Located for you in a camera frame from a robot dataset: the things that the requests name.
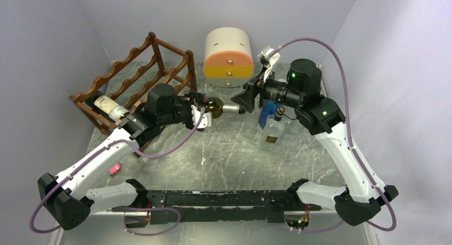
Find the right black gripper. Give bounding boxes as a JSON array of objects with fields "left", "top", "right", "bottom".
[{"left": 231, "top": 66, "right": 303, "bottom": 113}]

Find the olive green wine bottle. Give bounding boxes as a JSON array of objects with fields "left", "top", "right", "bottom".
[{"left": 203, "top": 96, "right": 246, "bottom": 119}]

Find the blue glass bottle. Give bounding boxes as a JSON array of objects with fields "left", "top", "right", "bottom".
[{"left": 258, "top": 101, "right": 279, "bottom": 129}]

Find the dark green labelled wine bottle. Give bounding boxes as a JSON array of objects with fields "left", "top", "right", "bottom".
[{"left": 85, "top": 91, "right": 130, "bottom": 123}]

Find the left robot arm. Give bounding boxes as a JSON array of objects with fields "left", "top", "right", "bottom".
[{"left": 37, "top": 84, "right": 212, "bottom": 230}]

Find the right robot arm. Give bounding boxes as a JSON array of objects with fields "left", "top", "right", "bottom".
[{"left": 231, "top": 59, "right": 398, "bottom": 226}]

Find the small clear glass bottle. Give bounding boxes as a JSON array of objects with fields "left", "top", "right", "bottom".
[{"left": 243, "top": 109, "right": 260, "bottom": 138}]

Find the clear bottle black gold cap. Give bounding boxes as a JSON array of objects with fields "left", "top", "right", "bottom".
[{"left": 261, "top": 107, "right": 285, "bottom": 150}]

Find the brown wooden wine rack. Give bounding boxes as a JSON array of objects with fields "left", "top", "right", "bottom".
[{"left": 70, "top": 32, "right": 197, "bottom": 152}]

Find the cream orange yellow drawer cabinet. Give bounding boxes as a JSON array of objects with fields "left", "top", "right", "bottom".
[{"left": 204, "top": 27, "right": 254, "bottom": 88}]

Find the pink cube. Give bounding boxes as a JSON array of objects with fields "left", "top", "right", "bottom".
[{"left": 109, "top": 163, "right": 122, "bottom": 176}]

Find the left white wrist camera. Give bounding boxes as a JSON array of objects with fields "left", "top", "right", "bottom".
[{"left": 191, "top": 105, "right": 213, "bottom": 129}]

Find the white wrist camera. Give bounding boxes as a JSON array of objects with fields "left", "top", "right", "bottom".
[
  {"left": 257, "top": 46, "right": 281, "bottom": 84},
  {"left": 191, "top": 105, "right": 213, "bottom": 129}
]

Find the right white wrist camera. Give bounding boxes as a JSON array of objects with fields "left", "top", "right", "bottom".
[{"left": 257, "top": 46, "right": 281, "bottom": 84}]

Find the black base frame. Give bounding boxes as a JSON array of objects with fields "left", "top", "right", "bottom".
[{"left": 92, "top": 189, "right": 354, "bottom": 225}]

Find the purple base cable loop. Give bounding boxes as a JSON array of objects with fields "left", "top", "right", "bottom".
[{"left": 123, "top": 206, "right": 181, "bottom": 236}]

